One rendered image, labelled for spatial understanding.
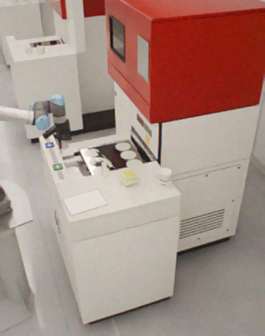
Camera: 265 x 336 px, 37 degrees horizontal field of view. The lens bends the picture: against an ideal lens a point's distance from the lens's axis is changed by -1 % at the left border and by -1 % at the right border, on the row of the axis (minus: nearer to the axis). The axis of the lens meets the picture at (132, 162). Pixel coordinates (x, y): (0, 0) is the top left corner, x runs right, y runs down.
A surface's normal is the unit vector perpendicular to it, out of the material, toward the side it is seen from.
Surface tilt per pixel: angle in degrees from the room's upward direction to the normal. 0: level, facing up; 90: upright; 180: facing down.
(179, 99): 90
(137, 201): 0
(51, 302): 0
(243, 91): 90
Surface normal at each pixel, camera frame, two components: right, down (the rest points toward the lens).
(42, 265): 0.00, -0.82
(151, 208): 0.35, 0.54
